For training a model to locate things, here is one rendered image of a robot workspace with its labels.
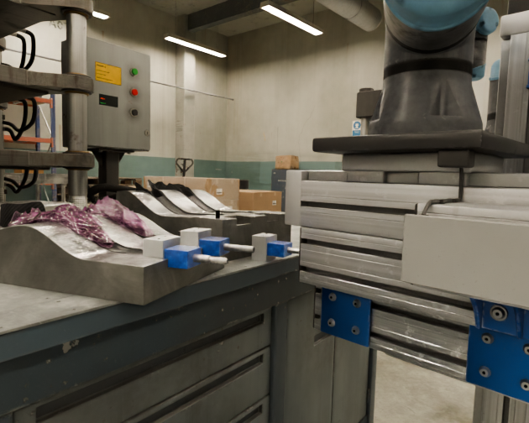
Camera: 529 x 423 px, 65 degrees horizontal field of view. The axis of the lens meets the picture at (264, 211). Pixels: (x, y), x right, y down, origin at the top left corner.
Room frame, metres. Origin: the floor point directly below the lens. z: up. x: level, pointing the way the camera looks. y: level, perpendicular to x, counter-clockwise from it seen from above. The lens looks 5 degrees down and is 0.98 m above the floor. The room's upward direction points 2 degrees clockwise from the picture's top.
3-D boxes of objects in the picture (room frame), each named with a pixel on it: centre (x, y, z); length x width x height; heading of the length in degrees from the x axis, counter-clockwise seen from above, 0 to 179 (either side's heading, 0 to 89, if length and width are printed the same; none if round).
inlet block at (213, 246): (0.73, 0.08, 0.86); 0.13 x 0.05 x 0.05; 70
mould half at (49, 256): (0.76, 0.35, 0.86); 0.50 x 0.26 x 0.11; 70
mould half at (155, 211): (1.10, 0.21, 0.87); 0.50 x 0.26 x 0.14; 53
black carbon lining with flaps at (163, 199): (1.08, 0.20, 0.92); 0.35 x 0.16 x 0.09; 53
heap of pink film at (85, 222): (0.76, 0.35, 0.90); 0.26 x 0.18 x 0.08; 70
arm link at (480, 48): (1.24, -0.58, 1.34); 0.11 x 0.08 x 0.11; 110
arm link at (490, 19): (1.24, -0.60, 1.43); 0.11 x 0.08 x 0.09; 20
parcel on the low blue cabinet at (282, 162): (8.61, -0.44, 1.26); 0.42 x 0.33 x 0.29; 50
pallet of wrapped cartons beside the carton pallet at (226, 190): (5.44, 0.98, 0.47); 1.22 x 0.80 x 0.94; 54
